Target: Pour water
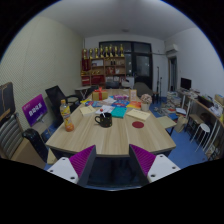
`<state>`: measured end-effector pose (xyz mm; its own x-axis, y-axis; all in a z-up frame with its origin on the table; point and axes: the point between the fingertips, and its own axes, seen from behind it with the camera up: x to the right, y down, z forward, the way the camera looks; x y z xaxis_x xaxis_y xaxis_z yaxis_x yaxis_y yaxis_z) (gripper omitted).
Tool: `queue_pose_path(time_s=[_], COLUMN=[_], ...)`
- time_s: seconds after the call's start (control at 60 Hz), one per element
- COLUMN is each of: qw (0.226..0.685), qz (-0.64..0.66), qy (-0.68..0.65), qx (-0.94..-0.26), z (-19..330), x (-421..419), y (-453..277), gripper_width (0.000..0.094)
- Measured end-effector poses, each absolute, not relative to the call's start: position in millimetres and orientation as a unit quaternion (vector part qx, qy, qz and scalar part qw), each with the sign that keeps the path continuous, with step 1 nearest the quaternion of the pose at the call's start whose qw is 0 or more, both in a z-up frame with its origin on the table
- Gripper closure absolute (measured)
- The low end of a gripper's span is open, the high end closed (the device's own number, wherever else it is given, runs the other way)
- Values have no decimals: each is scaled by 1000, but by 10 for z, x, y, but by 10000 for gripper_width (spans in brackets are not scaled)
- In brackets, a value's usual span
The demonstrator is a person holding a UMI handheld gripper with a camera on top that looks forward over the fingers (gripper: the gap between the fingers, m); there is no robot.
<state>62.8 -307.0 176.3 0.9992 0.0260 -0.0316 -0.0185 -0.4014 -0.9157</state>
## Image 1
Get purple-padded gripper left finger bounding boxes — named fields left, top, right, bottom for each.
left=48, top=145, right=96, bottom=186

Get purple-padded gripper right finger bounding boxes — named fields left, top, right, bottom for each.
left=129, top=144, right=180, bottom=183

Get round dark red coaster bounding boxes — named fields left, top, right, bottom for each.
left=132, top=121, right=144, bottom=129

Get black mug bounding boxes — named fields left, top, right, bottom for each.
left=95, top=113, right=112, bottom=128

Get yellow paper envelope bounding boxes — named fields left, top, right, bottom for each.
left=127, top=109, right=150, bottom=121

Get yellow notepad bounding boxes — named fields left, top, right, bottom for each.
left=80, top=106, right=96, bottom=116

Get wooden conference table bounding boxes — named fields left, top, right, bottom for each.
left=45, top=88, right=177, bottom=158

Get orange drink plastic bottle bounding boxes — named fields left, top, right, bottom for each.
left=60, top=99, right=74, bottom=132

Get teal book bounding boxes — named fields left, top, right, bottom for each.
left=111, top=107, right=127, bottom=118

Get wooden stool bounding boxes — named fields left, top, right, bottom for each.
left=184, top=114, right=203, bottom=137

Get white papers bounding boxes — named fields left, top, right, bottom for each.
left=96, top=105, right=115, bottom=114

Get white stool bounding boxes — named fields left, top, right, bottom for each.
left=193, top=123, right=211, bottom=148

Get potted pink flowers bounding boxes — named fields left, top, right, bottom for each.
left=141, top=94, right=152, bottom=112

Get purple sign board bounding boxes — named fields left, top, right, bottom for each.
left=22, top=94, right=47, bottom=126

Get striped chair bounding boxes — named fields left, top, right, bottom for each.
left=0, top=115, right=23, bottom=159

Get yellow gift box red ribbon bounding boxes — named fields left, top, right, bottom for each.
left=92, top=87, right=108, bottom=101

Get black office chair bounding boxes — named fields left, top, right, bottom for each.
left=45, top=85, right=81, bottom=125

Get side desk with clutter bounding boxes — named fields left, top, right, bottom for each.
left=178, top=89, right=224, bottom=160

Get computer monitor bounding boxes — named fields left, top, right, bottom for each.
left=180, top=78, right=191, bottom=90

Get wooden trophy shelf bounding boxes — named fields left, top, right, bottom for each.
left=81, top=44, right=126, bottom=86

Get wall air conditioner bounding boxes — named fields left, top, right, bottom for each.
left=165, top=44, right=179, bottom=56

